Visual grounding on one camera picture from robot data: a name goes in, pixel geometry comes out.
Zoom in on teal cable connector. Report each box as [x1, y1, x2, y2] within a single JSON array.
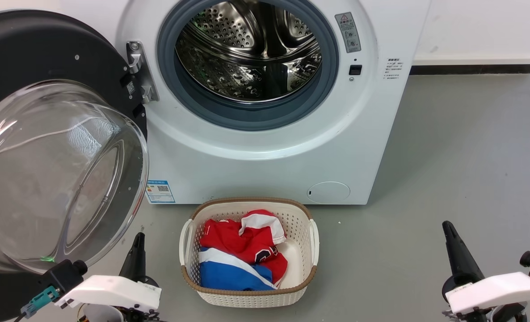
[[20, 286, 61, 319]]

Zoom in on cream woven-rim laundry basket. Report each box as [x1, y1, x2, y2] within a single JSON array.
[[179, 197, 320, 308]]

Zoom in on round white filter cover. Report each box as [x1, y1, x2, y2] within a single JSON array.
[[307, 181, 351, 203]]

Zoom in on blue and white garment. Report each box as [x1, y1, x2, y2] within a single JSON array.
[[198, 247, 278, 291]]

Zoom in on black round washer door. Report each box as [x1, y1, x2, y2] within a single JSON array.
[[0, 10, 150, 310]]

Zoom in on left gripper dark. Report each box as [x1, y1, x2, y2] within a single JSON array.
[[77, 233, 165, 322]]

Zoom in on grey warning label sticker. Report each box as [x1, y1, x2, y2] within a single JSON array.
[[335, 12, 362, 54]]

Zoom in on red and white garment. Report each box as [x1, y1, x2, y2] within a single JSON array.
[[199, 209, 289, 287]]

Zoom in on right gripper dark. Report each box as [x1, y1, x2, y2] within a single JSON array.
[[442, 221, 529, 322]]

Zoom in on blue energy label sticker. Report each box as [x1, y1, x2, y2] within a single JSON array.
[[145, 180, 176, 204]]

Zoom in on white front-load washing machine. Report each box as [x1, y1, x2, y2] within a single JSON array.
[[115, 0, 432, 205]]

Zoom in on stainless steel washer drum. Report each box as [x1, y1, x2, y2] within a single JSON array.
[[175, 0, 323, 104]]

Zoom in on small printed text sticker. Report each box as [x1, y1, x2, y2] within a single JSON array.
[[384, 57, 404, 81]]

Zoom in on silver door hinge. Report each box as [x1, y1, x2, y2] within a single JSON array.
[[126, 41, 160, 105]]

